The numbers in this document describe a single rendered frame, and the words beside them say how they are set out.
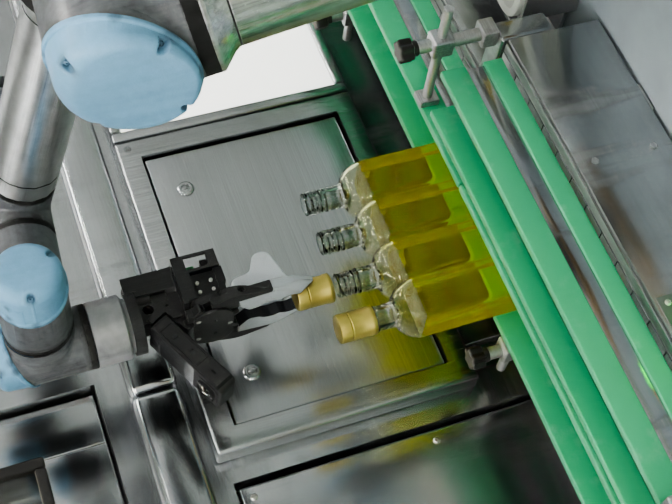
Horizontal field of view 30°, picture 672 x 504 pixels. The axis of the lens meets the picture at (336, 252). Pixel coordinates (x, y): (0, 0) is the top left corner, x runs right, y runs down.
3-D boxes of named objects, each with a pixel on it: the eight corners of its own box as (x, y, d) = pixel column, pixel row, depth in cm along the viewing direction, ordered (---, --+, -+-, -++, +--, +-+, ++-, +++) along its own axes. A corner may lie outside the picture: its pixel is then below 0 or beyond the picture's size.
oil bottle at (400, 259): (521, 225, 157) (363, 268, 151) (532, 200, 152) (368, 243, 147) (540, 262, 154) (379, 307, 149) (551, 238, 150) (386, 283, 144)
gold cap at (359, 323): (378, 341, 144) (342, 351, 143) (366, 319, 146) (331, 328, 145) (379, 320, 142) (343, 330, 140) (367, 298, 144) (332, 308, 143)
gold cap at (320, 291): (323, 282, 149) (288, 292, 147) (326, 267, 146) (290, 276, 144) (334, 307, 147) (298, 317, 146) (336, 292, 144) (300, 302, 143)
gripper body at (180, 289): (218, 244, 143) (115, 271, 140) (242, 308, 139) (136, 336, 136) (217, 278, 150) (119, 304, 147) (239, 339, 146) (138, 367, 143)
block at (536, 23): (524, 57, 159) (474, 69, 158) (541, 6, 151) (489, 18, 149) (536, 79, 158) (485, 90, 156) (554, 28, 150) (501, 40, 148)
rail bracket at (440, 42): (471, 79, 159) (380, 100, 156) (499, -14, 145) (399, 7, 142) (481, 97, 158) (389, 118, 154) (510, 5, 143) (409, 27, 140)
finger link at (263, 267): (297, 233, 144) (220, 259, 143) (314, 275, 141) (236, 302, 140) (299, 246, 147) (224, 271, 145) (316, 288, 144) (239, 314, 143)
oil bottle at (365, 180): (485, 151, 162) (330, 190, 157) (494, 125, 157) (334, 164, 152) (502, 186, 159) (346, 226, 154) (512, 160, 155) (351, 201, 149)
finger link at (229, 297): (268, 272, 140) (193, 298, 139) (272, 284, 139) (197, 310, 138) (272, 291, 144) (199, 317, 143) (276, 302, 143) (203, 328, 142)
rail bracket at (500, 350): (550, 337, 158) (453, 365, 155) (564, 311, 152) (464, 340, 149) (564, 364, 156) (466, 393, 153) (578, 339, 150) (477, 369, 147)
